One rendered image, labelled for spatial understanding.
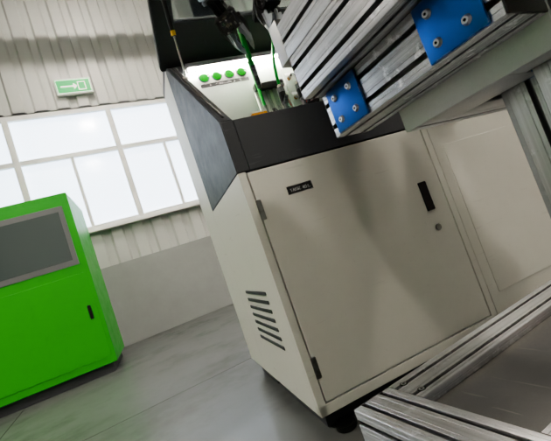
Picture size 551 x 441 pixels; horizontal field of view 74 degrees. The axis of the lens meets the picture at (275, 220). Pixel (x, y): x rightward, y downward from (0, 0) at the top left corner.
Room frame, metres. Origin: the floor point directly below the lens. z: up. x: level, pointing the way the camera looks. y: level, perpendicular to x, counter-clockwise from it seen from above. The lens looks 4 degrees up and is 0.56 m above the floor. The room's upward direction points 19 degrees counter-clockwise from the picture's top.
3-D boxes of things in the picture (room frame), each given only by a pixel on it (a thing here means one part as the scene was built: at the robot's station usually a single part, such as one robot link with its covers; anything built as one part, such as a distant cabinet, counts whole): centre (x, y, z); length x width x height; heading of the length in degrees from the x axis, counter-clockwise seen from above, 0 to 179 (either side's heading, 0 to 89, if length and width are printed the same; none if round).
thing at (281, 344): (1.42, -0.18, 0.39); 0.70 x 0.58 x 0.79; 109
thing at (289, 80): (1.72, -0.33, 1.20); 0.13 x 0.03 x 0.31; 109
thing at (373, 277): (1.15, -0.27, 0.44); 0.65 x 0.02 x 0.68; 109
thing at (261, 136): (1.17, -0.26, 0.87); 0.62 x 0.04 x 0.16; 109
